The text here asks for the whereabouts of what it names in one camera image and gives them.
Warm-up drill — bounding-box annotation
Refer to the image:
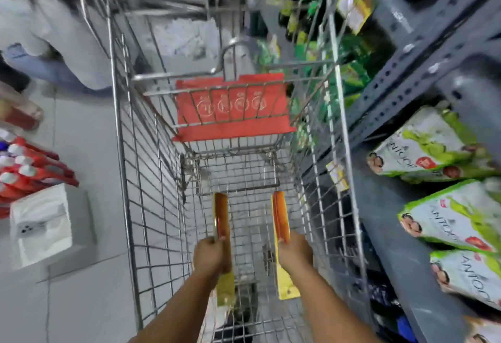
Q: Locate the pile of dark blue packets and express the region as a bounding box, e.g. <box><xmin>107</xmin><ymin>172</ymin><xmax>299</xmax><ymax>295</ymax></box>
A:
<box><xmin>352</xmin><ymin>266</ymin><xmax>419</xmax><ymax>343</ymax></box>

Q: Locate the grey metal shelf rack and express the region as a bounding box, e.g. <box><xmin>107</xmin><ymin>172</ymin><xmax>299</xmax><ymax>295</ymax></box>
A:
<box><xmin>250</xmin><ymin>0</ymin><xmax>501</xmax><ymax>343</ymax></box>

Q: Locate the pile of green packets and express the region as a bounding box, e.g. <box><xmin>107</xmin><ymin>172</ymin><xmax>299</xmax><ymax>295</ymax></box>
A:
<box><xmin>256</xmin><ymin>37</ymin><xmax>372</xmax><ymax>148</ymax></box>

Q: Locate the red pink bottle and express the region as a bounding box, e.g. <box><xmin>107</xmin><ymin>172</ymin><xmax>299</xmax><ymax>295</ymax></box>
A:
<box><xmin>0</xmin><ymin>81</ymin><xmax>44</xmax><ymax>132</ymax></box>

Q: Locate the yellow white hanging packet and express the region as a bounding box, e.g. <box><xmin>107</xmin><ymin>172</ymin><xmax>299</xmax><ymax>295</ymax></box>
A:
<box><xmin>336</xmin><ymin>0</ymin><xmax>377</xmax><ymax>35</ymax></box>

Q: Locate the person's left forearm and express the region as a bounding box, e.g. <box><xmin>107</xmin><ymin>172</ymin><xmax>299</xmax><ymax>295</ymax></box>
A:
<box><xmin>128</xmin><ymin>266</ymin><xmax>225</xmax><ymax>343</ymax></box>

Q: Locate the red cart seat flap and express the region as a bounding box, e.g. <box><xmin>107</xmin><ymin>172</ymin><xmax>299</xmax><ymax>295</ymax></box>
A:
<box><xmin>172</xmin><ymin>73</ymin><xmax>297</xmax><ymax>143</ymax></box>

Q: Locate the person's right forearm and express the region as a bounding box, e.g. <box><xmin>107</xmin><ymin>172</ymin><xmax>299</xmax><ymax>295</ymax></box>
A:
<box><xmin>290</xmin><ymin>264</ymin><xmax>381</xmax><ymax>343</ymax></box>

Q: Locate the person's right hand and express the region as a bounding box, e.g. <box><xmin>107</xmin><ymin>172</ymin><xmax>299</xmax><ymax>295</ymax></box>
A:
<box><xmin>277</xmin><ymin>232</ymin><xmax>314</xmax><ymax>275</ymax></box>

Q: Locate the yellow orange snack packet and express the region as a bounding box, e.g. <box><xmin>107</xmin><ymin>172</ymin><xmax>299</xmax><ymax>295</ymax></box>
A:
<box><xmin>212</xmin><ymin>192</ymin><xmax>237</xmax><ymax>308</ymax></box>
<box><xmin>271</xmin><ymin>191</ymin><xmax>301</xmax><ymax>300</ymax></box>

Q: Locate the white green food pouch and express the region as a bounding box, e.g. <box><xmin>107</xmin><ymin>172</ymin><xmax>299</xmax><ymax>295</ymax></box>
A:
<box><xmin>429</xmin><ymin>250</ymin><xmax>501</xmax><ymax>311</ymax></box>
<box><xmin>463</xmin><ymin>315</ymin><xmax>501</xmax><ymax>343</ymax></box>
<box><xmin>367</xmin><ymin>106</ymin><xmax>501</xmax><ymax>184</ymax></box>
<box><xmin>398</xmin><ymin>178</ymin><xmax>501</xmax><ymax>254</ymax></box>

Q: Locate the white cardboard box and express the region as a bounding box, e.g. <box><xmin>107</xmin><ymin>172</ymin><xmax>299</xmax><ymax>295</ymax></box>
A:
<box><xmin>9</xmin><ymin>183</ymin><xmax>97</xmax><ymax>271</ymax></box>

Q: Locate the metal wire shopping cart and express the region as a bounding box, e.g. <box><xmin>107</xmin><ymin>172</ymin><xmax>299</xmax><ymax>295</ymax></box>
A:
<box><xmin>74</xmin><ymin>0</ymin><xmax>377</xmax><ymax>343</ymax></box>

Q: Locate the person's left hand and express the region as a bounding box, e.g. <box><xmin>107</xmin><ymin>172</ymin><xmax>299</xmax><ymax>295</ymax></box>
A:
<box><xmin>193</xmin><ymin>236</ymin><xmax>232</xmax><ymax>279</ymax></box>

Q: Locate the row of red white-capped bottles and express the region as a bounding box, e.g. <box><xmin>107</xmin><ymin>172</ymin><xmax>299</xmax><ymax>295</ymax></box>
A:
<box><xmin>0</xmin><ymin>128</ymin><xmax>80</xmax><ymax>219</ymax></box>

